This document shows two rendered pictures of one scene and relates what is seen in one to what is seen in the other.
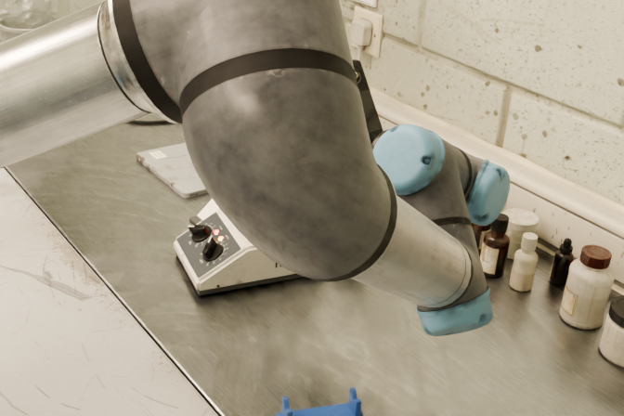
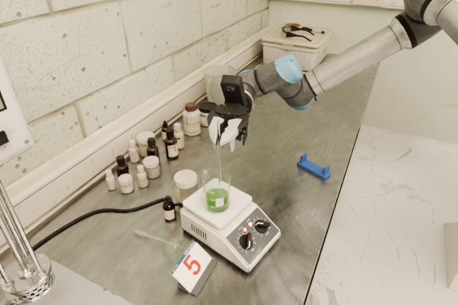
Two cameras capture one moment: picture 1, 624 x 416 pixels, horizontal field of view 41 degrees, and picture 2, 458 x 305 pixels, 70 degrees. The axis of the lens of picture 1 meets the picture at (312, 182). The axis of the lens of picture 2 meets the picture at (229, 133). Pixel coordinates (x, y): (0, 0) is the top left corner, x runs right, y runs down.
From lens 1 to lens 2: 143 cm
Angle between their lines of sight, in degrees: 96
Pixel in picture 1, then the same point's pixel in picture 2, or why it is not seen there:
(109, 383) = (366, 233)
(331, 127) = not seen: outside the picture
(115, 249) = not seen: outside the picture
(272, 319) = (270, 204)
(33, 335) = (379, 289)
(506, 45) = (64, 82)
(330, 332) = (261, 184)
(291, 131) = not seen: outside the picture
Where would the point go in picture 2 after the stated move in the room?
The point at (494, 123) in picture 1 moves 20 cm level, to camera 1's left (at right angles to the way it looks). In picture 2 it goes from (78, 129) to (85, 169)
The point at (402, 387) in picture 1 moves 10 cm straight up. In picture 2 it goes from (275, 158) to (277, 131)
